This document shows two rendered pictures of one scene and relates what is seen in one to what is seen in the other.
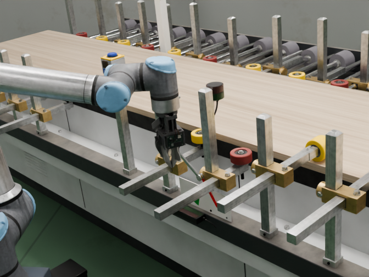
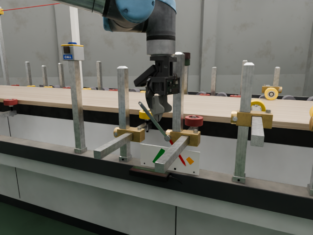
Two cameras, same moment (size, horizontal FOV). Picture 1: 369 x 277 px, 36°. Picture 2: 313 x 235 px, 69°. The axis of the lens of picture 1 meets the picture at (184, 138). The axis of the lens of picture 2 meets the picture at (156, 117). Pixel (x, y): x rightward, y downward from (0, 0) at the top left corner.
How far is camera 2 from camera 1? 128 cm
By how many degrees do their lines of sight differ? 27
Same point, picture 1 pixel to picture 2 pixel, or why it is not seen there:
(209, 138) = (181, 98)
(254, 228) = (222, 177)
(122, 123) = (78, 106)
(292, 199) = (230, 154)
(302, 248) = (278, 186)
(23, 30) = not seen: outside the picture
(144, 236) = (77, 211)
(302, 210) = not seen: hidden behind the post
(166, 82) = (171, 18)
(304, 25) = not seen: hidden behind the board
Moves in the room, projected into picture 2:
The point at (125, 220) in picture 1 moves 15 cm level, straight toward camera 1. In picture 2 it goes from (59, 201) to (64, 212)
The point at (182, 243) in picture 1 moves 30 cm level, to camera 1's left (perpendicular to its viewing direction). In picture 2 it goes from (114, 211) to (62, 225)
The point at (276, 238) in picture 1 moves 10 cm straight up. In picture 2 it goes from (248, 182) to (251, 157)
